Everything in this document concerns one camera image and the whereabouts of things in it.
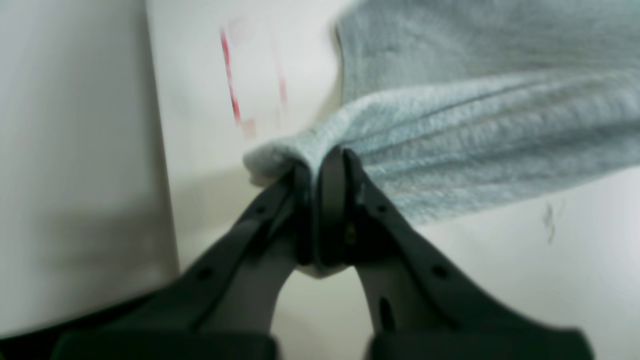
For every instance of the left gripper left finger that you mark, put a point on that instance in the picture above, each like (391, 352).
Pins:
(222, 308)

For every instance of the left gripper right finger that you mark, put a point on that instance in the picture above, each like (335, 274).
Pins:
(421, 305)

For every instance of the grey T-shirt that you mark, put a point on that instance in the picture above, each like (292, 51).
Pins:
(459, 106)

